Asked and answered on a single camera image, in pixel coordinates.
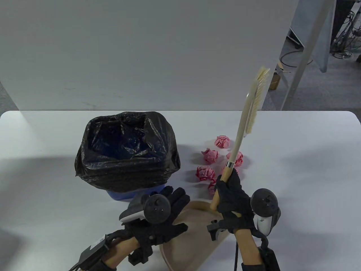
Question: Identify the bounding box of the person's right hand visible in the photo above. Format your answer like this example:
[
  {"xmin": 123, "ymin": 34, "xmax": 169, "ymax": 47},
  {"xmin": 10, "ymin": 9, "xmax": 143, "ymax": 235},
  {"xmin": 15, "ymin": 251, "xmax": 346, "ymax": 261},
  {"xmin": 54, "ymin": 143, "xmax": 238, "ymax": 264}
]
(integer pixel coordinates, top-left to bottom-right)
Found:
[{"xmin": 207, "ymin": 169, "xmax": 256, "ymax": 241}]

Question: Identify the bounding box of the person's left hand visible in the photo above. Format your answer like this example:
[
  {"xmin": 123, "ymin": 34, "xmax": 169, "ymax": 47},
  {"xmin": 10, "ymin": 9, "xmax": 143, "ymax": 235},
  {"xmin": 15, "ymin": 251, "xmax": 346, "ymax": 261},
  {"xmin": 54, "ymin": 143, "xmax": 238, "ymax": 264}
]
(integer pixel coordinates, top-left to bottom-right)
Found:
[{"xmin": 123, "ymin": 186, "xmax": 189, "ymax": 264}]

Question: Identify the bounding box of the beige plastic dustpan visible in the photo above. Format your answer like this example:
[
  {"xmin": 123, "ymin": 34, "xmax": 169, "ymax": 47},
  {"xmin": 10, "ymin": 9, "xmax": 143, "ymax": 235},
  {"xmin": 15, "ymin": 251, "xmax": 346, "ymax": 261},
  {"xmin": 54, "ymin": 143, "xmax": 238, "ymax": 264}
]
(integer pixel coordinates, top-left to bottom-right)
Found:
[{"xmin": 159, "ymin": 200, "xmax": 234, "ymax": 271}]

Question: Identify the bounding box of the pile of pink paper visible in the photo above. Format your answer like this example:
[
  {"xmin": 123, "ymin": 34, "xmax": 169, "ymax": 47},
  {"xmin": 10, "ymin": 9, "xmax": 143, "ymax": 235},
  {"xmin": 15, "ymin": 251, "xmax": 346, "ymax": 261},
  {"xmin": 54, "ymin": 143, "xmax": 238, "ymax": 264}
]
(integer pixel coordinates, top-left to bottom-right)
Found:
[{"xmin": 195, "ymin": 135, "xmax": 243, "ymax": 195}]

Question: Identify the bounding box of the blue recycling bin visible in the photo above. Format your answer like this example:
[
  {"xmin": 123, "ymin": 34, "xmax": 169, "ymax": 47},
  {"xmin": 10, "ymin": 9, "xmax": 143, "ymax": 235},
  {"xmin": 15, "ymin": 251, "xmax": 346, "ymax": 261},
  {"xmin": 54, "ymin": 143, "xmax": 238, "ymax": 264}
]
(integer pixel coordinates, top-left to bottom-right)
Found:
[{"xmin": 107, "ymin": 185, "xmax": 165, "ymax": 201}]

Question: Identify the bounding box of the beige brush with wooden handle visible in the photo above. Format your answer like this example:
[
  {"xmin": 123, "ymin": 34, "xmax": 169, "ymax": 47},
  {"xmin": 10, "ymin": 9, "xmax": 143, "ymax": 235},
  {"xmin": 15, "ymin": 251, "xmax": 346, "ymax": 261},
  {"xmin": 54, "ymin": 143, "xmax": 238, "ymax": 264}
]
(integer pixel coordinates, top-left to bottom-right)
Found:
[{"xmin": 210, "ymin": 66, "xmax": 270, "ymax": 211}]

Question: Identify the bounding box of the black plastic trash bag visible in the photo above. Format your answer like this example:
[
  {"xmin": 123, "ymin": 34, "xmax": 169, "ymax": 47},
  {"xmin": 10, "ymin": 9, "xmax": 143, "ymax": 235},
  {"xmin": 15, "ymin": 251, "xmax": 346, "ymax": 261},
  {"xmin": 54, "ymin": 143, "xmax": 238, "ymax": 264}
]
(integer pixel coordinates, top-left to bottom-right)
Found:
[{"xmin": 75, "ymin": 111, "xmax": 181, "ymax": 194}]

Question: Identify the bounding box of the person's right forearm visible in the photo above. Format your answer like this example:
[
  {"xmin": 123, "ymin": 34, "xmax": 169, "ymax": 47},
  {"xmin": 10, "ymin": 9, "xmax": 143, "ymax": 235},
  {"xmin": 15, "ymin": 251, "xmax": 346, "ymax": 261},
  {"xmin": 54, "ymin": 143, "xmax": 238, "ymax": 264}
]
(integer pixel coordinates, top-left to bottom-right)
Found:
[{"xmin": 235, "ymin": 229, "xmax": 264, "ymax": 264}]

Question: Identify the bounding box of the black and white left controller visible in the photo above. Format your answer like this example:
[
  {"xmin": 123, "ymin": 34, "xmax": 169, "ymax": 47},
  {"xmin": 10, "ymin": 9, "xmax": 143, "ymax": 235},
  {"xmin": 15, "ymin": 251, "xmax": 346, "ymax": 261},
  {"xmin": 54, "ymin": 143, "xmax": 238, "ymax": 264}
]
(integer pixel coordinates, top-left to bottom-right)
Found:
[{"xmin": 119, "ymin": 193, "xmax": 172, "ymax": 225}]

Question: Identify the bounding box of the black and white controller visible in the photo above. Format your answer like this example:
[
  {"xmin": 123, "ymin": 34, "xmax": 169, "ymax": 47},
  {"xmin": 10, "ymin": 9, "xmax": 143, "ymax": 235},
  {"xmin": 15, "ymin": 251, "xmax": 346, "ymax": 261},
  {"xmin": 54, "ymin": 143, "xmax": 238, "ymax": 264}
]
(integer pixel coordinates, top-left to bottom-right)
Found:
[
  {"xmin": 250, "ymin": 189, "xmax": 282, "ymax": 235},
  {"xmin": 119, "ymin": 193, "xmax": 172, "ymax": 225}
]

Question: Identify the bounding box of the black and white right controller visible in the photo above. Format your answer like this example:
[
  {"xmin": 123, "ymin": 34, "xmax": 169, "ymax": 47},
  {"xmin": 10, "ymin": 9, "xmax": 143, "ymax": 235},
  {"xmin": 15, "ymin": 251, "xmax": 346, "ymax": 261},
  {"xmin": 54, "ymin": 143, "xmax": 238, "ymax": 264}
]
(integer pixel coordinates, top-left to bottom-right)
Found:
[{"xmin": 250, "ymin": 189, "xmax": 282, "ymax": 235}]

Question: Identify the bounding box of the black right wrist sensor box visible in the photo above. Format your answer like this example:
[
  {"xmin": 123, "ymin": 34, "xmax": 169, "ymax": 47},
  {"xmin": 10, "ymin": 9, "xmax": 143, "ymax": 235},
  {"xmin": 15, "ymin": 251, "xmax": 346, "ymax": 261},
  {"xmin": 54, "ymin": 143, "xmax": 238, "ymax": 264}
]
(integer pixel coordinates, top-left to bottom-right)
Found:
[{"xmin": 259, "ymin": 246, "xmax": 281, "ymax": 271}]

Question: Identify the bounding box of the black wrist sensor box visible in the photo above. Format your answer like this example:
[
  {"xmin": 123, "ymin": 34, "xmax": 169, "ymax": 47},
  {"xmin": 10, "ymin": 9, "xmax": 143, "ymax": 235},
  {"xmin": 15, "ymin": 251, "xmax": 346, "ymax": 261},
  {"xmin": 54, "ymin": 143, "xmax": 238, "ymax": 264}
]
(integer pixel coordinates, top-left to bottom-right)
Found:
[
  {"xmin": 78, "ymin": 234, "xmax": 110, "ymax": 268},
  {"xmin": 259, "ymin": 246, "xmax": 281, "ymax": 271}
]

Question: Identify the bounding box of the white table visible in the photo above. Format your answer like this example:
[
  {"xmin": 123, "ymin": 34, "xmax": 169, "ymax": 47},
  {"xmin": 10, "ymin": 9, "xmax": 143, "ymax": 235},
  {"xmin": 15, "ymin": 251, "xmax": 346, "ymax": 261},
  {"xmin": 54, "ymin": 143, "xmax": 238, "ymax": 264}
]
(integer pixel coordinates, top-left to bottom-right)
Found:
[{"xmin": 0, "ymin": 111, "xmax": 361, "ymax": 271}]

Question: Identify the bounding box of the black left wrist sensor box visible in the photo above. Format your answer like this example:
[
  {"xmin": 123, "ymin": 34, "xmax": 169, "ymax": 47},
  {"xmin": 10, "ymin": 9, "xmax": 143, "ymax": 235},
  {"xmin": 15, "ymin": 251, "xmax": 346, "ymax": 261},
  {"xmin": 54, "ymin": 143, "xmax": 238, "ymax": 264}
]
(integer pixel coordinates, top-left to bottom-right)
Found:
[{"xmin": 78, "ymin": 234, "xmax": 110, "ymax": 268}]

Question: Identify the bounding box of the brown cardboard box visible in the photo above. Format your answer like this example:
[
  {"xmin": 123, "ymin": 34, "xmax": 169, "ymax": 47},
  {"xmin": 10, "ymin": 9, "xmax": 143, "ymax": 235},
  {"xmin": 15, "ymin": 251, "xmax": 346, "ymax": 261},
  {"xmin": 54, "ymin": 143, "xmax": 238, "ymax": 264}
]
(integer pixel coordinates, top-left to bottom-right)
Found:
[{"xmin": 268, "ymin": 73, "xmax": 281, "ymax": 90}]

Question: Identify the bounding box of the white partition panel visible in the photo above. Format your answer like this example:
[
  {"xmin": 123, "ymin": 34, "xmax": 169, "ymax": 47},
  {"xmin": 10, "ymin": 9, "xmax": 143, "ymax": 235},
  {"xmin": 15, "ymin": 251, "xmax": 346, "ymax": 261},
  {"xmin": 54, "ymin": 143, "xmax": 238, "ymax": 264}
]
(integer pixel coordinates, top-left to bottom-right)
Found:
[{"xmin": 0, "ymin": 0, "xmax": 299, "ymax": 111}]

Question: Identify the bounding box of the grey leaning board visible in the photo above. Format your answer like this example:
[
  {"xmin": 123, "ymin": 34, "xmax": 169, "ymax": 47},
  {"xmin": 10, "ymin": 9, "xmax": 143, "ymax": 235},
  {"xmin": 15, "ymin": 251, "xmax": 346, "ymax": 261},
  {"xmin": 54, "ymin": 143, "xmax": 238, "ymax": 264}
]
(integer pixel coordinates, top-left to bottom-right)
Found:
[{"xmin": 290, "ymin": 0, "xmax": 337, "ymax": 73}]

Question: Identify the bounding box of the black right glove cable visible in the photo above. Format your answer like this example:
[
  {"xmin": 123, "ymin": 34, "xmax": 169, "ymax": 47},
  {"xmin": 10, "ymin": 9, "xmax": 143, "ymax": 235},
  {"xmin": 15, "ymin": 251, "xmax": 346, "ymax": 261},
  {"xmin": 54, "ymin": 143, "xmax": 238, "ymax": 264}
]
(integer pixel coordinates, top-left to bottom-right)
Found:
[{"xmin": 233, "ymin": 241, "xmax": 240, "ymax": 271}]

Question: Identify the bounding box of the black floor cable loop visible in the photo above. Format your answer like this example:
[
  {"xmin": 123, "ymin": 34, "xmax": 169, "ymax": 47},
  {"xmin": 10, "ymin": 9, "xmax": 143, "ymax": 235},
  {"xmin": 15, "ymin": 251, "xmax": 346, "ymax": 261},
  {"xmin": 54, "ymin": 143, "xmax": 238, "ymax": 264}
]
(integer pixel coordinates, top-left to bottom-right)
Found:
[{"xmin": 279, "ymin": 51, "xmax": 313, "ymax": 67}]

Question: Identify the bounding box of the grey metal frame post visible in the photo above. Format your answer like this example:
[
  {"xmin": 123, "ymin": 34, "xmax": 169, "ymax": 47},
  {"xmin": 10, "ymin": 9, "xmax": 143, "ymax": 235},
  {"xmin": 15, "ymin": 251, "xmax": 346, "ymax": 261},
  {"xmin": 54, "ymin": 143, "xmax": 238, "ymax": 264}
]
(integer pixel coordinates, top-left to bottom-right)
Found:
[{"xmin": 281, "ymin": 0, "xmax": 336, "ymax": 110}]

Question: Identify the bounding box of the tangle of black cables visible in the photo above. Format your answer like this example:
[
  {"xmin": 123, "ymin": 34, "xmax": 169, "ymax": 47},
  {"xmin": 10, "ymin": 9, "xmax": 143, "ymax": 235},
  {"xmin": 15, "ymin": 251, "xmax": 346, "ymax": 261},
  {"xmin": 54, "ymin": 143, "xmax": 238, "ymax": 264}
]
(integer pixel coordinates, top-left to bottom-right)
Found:
[{"xmin": 331, "ymin": 3, "xmax": 361, "ymax": 60}]

